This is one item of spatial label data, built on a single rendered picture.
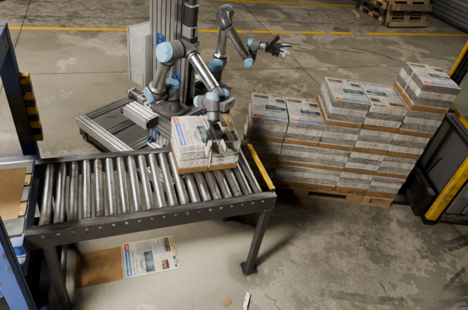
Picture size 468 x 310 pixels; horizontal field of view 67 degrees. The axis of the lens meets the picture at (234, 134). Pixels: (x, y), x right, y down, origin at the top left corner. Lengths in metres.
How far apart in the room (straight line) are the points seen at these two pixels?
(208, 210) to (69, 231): 0.72
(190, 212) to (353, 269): 1.53
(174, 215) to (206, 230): 0.95
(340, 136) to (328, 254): 0.95
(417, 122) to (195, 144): 1.79
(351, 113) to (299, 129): 0.41
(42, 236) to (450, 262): 3.04
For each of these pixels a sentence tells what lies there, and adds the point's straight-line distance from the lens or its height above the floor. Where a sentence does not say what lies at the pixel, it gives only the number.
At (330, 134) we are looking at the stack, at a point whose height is 0.74.
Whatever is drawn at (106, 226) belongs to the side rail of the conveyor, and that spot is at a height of 0.78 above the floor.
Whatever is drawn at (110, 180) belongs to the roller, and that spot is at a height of 0.80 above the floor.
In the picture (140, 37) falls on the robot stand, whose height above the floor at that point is 1.20.
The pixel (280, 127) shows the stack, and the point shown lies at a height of 0.75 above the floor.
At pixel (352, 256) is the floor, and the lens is 3.14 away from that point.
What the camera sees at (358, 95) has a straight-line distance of 2.90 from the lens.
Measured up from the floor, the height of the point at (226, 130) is 1.03.
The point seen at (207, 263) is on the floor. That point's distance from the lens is 2.76.
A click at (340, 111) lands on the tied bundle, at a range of 2.81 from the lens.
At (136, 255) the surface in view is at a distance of 2.79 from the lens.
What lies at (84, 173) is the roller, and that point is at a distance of 2.23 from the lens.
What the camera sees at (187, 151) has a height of 0.99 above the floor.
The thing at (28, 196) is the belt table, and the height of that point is 0.79.
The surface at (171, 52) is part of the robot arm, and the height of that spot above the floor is 1.39.
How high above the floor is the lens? 2.33
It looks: 37 degrees down
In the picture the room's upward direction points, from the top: 10 degrees clockwise
